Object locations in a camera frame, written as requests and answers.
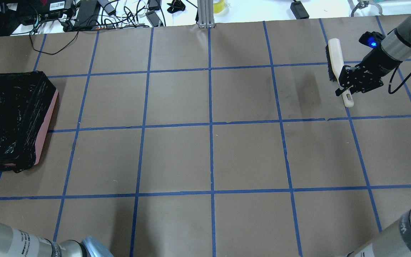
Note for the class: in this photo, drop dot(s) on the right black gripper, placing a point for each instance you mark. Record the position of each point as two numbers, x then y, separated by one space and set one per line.
382 63

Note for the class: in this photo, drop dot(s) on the beige brush black bristles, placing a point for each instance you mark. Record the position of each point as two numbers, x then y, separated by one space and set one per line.
336 62

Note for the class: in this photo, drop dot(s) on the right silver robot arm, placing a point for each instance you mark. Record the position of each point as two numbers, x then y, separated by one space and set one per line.
395 240

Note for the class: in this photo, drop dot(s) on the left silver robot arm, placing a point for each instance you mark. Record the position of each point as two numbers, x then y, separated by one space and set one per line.
17 243

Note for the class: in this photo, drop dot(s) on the bin with black bag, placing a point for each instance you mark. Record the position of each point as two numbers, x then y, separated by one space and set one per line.
24 101

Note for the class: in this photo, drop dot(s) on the black power adapter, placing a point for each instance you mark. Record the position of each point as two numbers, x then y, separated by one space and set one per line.
298 10

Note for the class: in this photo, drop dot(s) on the yellow tape roll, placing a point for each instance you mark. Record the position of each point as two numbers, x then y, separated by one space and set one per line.
220 6

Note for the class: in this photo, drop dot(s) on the large black power brick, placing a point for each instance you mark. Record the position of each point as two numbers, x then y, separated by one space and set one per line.
86 18

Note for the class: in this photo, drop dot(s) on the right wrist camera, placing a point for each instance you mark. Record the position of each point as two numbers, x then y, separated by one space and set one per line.
372 39

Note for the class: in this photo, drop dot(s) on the aluminium frame post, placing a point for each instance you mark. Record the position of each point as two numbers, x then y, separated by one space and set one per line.
205 14

